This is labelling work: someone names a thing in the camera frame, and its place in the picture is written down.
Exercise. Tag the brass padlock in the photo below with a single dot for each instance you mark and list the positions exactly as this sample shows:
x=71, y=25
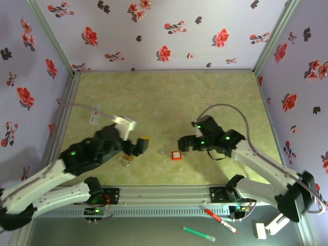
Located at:
x=128, y=160

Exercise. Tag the red plastic padlock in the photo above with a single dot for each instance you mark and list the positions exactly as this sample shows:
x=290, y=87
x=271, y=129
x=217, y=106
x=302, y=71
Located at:
x=176, y=155

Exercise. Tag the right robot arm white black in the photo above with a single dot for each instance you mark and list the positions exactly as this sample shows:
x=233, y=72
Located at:
x=261, y=164

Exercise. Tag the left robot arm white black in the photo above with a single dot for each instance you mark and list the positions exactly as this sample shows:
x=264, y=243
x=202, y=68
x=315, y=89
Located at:
x=38, y=179

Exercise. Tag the white printed sticker label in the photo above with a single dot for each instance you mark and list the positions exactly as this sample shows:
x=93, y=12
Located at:
x=94, y=115

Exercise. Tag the red marker pen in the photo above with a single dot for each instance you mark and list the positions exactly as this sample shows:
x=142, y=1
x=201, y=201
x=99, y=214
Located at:
x=217, y=217

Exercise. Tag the green marker pen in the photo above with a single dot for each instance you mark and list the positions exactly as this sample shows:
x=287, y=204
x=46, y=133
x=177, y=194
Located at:
x=197, y=232

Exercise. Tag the white rectangular block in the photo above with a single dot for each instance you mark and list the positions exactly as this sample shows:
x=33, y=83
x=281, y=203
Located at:
x=261, y=230

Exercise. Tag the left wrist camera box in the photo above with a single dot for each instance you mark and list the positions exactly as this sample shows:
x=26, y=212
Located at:
x=125, y=125

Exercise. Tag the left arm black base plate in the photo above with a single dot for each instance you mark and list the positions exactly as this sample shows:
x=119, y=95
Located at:
x=114, y=194

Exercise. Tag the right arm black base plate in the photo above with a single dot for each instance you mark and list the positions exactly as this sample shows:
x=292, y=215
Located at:
x=217, y=194

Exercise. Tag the long aluminium frame rail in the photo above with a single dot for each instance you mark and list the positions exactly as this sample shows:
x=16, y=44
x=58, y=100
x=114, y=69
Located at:
x=164, y=194

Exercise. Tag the aluminium side rail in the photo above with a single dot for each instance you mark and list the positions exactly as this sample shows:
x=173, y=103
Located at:
x=261, y=92
x=70, y=89

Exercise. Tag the thin aluminium rail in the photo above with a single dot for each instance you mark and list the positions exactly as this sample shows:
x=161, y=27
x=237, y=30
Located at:
x=166, y=70

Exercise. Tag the white plastic bracket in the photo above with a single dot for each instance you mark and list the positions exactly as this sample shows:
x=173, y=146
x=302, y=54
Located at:
x=274, y=226

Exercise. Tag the grey lower frame bar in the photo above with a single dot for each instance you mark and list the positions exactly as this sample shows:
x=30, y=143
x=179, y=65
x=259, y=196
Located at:
x=307, y=233
x=18, y=238

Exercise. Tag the aluminium corner post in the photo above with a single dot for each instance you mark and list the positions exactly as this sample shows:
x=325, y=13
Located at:
x=276, y=33
x=51, y=33

